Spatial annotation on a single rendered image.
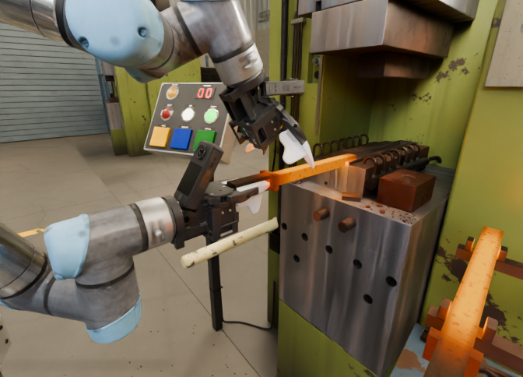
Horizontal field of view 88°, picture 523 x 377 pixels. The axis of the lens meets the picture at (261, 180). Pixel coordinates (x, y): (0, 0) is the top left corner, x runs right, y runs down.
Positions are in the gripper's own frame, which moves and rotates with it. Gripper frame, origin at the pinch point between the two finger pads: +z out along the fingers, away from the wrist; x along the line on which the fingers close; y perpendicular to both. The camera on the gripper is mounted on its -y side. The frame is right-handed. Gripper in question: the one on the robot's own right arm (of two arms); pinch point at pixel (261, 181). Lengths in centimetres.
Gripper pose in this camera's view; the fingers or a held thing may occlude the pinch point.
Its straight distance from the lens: 55.5
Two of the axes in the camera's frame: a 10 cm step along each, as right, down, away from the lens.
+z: 7.6, -2.0, 6.2
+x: 6.5, 2.4, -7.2
